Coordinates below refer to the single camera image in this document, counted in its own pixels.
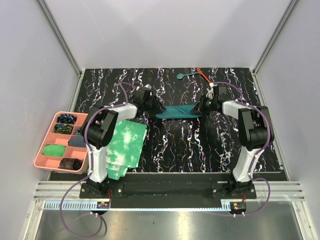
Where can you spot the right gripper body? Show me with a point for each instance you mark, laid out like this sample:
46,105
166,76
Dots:
207,105

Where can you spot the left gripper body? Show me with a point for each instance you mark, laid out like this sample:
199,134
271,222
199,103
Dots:
150,106

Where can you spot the teal satin napkin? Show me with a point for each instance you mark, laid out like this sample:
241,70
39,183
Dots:
178,112

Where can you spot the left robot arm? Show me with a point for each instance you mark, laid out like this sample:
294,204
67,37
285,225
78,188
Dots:
98,128

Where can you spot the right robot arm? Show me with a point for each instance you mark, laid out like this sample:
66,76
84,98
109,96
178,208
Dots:
255,130

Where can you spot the teal plastic spoon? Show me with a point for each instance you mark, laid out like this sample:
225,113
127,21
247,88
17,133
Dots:
180,76

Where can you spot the black marble pattern mat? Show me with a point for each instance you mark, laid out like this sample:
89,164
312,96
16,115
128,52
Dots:
208,144

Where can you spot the orange plastic fork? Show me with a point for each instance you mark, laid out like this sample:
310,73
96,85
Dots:
203,75

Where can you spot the green tie-dye cloth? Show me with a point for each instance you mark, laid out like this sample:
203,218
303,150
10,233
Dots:
124,150

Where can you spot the dark blue rolled cloth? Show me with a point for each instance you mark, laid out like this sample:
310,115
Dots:
77,141

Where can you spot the blue patterned rolled cloth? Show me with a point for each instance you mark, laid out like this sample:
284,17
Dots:
66,118

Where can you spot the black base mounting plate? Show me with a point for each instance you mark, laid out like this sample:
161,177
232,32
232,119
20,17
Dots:
166,191

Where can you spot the pink compartment tray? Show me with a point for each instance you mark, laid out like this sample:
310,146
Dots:
51,163

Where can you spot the brown patterned rolled cloth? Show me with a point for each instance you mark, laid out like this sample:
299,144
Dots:
73,164

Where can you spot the green rolled cloth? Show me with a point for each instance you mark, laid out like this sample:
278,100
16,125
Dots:
54,150

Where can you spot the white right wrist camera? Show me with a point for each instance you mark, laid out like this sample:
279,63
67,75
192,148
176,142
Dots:
210,91

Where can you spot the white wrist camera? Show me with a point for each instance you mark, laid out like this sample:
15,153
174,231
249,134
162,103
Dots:
210,91
146,87

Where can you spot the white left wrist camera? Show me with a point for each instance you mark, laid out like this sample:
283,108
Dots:
146,87

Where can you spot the left aluminium frame post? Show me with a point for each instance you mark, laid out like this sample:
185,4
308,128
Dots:
58,35

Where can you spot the aluminium front rail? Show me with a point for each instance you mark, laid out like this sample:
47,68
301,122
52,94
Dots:
53,194

